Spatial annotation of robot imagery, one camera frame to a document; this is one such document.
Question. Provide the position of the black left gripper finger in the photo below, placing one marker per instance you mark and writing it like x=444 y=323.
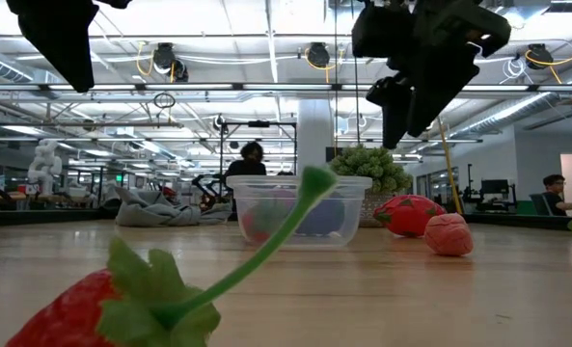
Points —
x=59 y=34

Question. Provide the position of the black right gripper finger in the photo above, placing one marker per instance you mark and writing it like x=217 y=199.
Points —
x=395 y=115
x=435 y=91

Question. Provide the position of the red toy dragon fruit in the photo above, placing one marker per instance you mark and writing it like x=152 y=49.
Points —
x=406 y=217

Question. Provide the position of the purple toy cabbage ball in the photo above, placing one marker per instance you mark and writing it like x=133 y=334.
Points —
x=324 y=217

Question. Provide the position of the pink toy lychee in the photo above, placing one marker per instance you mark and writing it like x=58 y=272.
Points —
x=448 y=234

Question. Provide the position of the clear plastic tupperware container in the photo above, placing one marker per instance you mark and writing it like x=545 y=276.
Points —
x=247 y=193

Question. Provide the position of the green potted succulent plant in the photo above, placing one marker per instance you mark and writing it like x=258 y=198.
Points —
x=372 y=166

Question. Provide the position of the black background monitor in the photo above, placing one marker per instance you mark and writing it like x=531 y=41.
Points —
x=495 y=187

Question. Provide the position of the green panel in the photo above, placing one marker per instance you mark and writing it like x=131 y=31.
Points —
x=529 y=208

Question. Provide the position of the person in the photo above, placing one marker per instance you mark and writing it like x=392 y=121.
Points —
x=249 y=166
x=553 y=200

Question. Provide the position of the grey crumpled cloth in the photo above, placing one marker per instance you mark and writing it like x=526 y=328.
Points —
x=155 y=212

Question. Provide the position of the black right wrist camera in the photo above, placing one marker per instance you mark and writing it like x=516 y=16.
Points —
x=382 y=31

